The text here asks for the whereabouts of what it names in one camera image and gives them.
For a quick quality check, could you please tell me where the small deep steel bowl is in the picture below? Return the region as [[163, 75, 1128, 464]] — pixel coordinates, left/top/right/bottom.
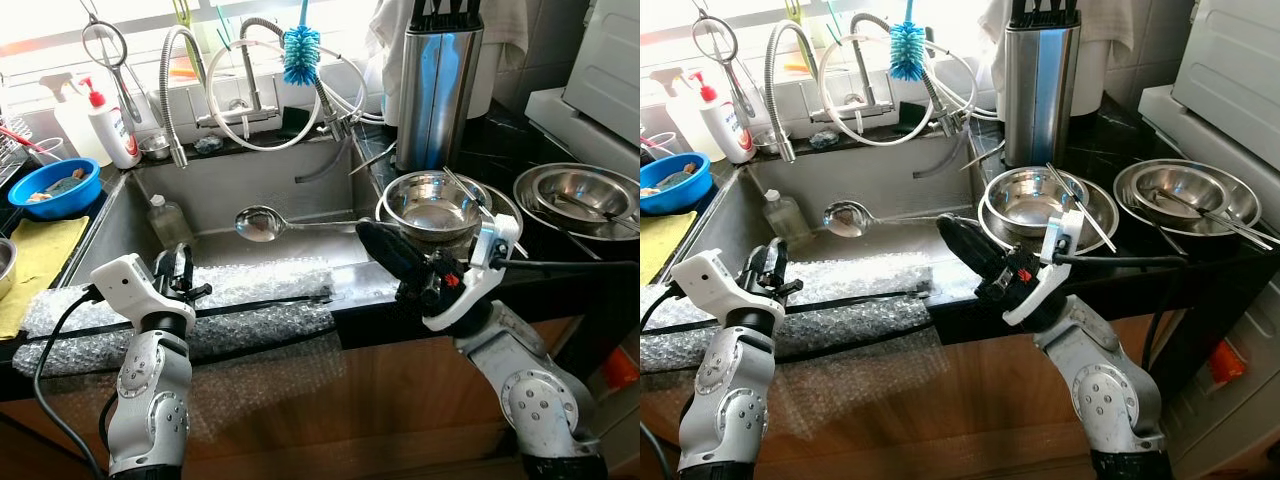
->
[[382, 170, 493, 246], [985, 166, 1093, 241]]

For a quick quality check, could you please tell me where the steel ladle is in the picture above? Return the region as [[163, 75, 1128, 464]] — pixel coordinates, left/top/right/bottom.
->
[[822, 200, 956, 239], [235, 205, 376, 244]]

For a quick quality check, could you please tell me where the wide rim steel plate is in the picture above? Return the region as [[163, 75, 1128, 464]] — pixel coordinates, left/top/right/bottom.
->
[[978, 175, 1121, 253], [375, 180, 524, 251]]

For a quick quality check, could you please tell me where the clear plastic bottle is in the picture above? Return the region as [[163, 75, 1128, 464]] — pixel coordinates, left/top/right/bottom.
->
[[145, 193, 196, 251], [760, 188, 809, 244]]

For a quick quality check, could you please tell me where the bubble wrap sheet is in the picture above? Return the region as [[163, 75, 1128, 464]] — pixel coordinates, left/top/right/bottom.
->
[[640, 252, 951, 431], [10, 258, 346, 441]]

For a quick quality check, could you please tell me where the yellow cloth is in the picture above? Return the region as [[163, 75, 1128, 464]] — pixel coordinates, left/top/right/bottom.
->
[[640, 210, 701, 286], [0, 215, 91, 339]]

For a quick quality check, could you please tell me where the blue plastic bowl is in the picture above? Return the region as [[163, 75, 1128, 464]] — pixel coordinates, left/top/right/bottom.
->
[[640, 152, 713, 216], [8, 157, 103, 221]]

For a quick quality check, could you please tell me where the stainless steel sink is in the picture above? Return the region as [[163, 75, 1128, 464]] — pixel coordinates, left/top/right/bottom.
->
[[665, 130, 996, 291], [60, 135, 401, 301]]

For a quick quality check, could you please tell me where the wooden black top sink cabinet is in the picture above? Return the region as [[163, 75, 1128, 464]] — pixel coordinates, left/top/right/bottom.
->
[[640, 95, 1280, 480], [0, 100, 641, 480]]

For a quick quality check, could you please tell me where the large steel plate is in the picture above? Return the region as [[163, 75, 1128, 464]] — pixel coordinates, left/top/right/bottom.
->
[[513, 162, 641, 241], [1113, 157, 1263, 238]]

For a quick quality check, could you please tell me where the white red pump bottle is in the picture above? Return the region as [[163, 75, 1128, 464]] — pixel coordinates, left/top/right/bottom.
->
[[690, 70, 756, 166], [78, 75, 144, 171]]

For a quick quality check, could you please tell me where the chrome mixer faucet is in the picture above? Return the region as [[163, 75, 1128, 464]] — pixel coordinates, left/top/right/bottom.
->
[[195, 15, 371, 146], [805, 10, 976, 141]]

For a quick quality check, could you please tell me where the steel spoon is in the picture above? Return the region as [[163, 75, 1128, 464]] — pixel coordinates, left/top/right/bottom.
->
[[553, 190, 621, 221], [1150, 187, 1216, 216]]

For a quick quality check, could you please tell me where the white spray bottle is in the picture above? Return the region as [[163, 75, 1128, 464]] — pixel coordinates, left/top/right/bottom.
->
[[650, 65, 721, 161], [40, 70, 111, 166]]

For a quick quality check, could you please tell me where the small orange plastic object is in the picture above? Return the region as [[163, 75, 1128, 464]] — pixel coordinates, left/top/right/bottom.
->
[[1207, 338, 1246, 384], [600, 345, 639, 391]]

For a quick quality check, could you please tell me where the shallow steel bowl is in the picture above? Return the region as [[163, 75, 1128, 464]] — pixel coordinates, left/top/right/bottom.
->
[[535, 167, 636, 226], [1135, 162, 1236, 221]]

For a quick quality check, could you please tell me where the blue bottle brush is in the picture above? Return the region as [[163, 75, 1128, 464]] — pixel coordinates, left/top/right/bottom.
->
[[282, 0, 323, 87], [888, 0, 929, 83]]

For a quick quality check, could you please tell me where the white washing machine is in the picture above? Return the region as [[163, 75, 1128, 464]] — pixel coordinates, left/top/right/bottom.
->
[[525, 0, 641, 476], [1140, 0, 1280, 476]]

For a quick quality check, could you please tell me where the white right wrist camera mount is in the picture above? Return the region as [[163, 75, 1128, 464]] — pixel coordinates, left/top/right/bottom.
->
[[422, 210, 521, 333], [1003, 208, 1086, 328]]

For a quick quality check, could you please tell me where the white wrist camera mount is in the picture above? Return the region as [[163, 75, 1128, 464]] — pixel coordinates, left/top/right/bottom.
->
[[422, 210, 521, 333], [1003, 208, 1086, 328], [90, 253, 171, 326], [670, 250, 753, 326]]

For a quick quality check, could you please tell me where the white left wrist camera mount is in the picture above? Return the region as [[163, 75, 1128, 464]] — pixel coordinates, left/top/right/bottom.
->
[[90, 253, 171, 326], [670, 250, 753, 326]]

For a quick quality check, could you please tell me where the white looped hose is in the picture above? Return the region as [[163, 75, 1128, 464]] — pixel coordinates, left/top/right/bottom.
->
[[815, 35, 1001, 149], [205, 40, 386, 153]]

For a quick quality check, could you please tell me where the flexible steel hose faucet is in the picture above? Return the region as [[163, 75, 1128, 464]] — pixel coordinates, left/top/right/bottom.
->
[[158, 25, 211, 169], [763, 20, 816, 164]]

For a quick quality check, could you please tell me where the wire mesh skimmer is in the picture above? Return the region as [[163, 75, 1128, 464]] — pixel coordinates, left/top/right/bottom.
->
[[690, 0, 756, 121], [78, 0, 146, 126]]

